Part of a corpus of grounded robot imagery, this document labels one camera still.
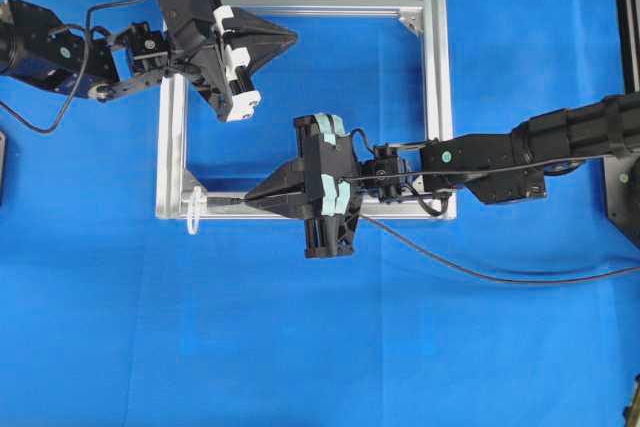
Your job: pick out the aluminium corner bracket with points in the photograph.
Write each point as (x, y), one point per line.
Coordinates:
(412, 20)

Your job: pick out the aluminium extrusion frame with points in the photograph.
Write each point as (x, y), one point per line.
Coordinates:
(173, 105)

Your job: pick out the dark object at left edge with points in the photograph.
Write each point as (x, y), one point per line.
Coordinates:
(3, 153)

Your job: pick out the black vertical rail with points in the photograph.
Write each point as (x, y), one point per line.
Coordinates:
(628, 23)

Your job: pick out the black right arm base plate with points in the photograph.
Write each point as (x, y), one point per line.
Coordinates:
(622, 195)

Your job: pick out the bottom left corner bracket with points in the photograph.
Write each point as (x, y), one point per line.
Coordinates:
(190, 185)

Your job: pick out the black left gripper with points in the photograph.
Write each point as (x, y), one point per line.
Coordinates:
(201, 33)

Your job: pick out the yellow object at corner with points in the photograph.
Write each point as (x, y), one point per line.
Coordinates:
(631, 412)

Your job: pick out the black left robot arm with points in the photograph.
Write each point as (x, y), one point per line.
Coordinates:
(84, 61)

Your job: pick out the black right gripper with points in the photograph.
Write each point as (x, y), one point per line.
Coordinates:
(329, 204)

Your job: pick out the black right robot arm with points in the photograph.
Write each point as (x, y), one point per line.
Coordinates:
(500, 168)

